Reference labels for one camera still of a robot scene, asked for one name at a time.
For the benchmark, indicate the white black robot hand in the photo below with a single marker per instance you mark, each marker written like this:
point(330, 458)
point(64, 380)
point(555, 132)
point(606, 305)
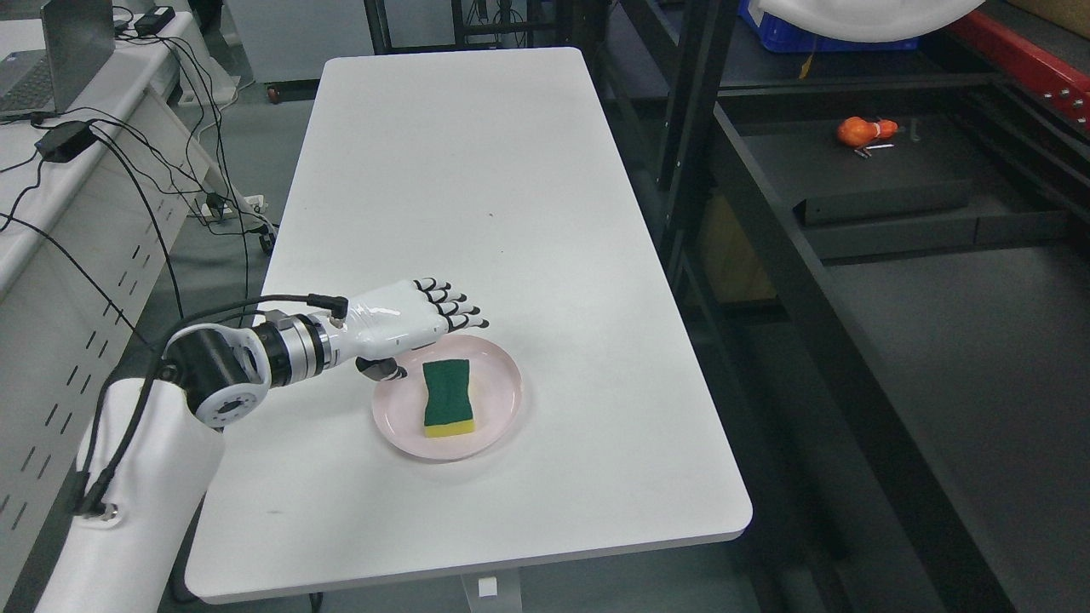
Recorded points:
point(398, 318)

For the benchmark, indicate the green yellow sponge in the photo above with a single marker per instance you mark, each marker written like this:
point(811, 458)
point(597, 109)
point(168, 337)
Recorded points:
point(448, 409)

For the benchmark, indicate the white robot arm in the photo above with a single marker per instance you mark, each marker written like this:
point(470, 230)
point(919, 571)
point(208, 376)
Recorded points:
point(156, 450)

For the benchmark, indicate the pink round plate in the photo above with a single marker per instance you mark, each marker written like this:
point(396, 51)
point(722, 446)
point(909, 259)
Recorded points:
point(495, 390)

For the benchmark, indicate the white power strip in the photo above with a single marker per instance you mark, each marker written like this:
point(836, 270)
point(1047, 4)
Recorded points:
point(214, 207)

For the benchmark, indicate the white perforated desk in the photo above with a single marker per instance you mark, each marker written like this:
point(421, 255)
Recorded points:
point(79, 262)

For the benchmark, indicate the black power adapter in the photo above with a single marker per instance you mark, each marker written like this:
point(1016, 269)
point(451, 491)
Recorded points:
point(65, 141)

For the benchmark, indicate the black charger brick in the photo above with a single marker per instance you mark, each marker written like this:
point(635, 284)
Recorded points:
point(151, 23)

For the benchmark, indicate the grey laptop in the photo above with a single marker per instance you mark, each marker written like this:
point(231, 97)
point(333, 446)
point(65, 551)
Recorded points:
point(78, 41)

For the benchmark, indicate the blue plastic crate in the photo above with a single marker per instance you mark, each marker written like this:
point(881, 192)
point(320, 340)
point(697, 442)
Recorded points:
point(777, 35)

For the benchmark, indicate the black metal rack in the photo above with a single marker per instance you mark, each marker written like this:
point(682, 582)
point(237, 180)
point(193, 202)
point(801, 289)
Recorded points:
point(895, 336)

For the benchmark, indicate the orange toy object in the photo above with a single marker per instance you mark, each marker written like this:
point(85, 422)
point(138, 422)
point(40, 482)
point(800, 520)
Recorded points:
point(857, 132)

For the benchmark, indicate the white curved cover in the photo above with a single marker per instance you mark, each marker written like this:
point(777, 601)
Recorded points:
point(869, 21)

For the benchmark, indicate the red metal beam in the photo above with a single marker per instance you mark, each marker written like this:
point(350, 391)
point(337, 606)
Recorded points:
point(1062, 86)

